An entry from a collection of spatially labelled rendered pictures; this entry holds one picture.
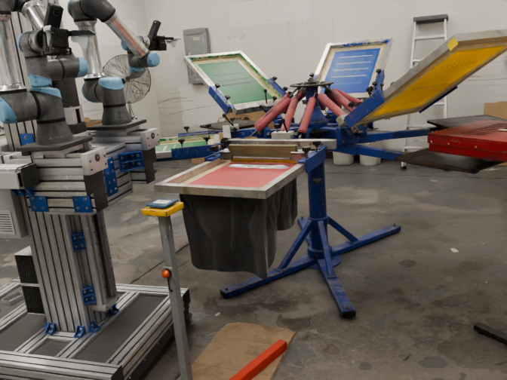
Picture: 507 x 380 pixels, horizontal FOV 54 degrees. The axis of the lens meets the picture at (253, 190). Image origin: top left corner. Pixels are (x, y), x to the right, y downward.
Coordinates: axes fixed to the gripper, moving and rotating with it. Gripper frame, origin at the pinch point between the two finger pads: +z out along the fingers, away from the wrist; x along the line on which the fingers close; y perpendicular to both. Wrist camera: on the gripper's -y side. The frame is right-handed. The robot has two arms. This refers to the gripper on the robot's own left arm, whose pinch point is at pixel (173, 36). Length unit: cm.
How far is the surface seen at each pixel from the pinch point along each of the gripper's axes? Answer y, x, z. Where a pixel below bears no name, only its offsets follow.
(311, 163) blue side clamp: 57, 102, 3
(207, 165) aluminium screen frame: 63, 51, -23
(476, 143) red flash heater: 36, 174, 24
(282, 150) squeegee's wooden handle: 53, 83, 2
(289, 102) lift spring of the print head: 42, 41, 64
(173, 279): 95, 87, -79
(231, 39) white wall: 32, -269, 338
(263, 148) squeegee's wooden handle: 54, 72, -1
